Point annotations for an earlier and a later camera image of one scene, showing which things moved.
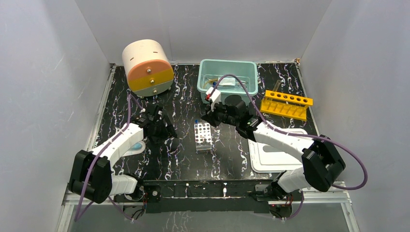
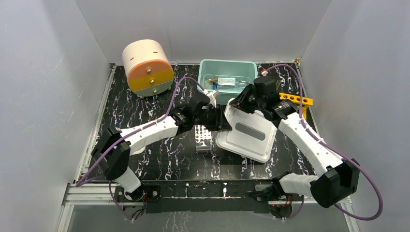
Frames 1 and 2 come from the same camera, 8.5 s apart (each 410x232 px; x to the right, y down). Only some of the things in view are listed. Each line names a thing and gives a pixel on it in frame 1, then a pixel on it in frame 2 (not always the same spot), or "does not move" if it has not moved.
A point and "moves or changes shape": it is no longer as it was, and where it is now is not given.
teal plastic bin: x=211 y=71 does not move
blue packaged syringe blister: x=138 y=148 does not move
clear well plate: x=203 y=136 does not move
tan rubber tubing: x=210 y=81 does not move
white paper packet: x=230 y=81 does not move
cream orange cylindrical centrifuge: x=148 y=68 does not move
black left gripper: x=160 y=127 → x=216 y=118
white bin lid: x=266 y=158 moves or changes shape
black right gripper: x=210 y=116 → x=240 y=100
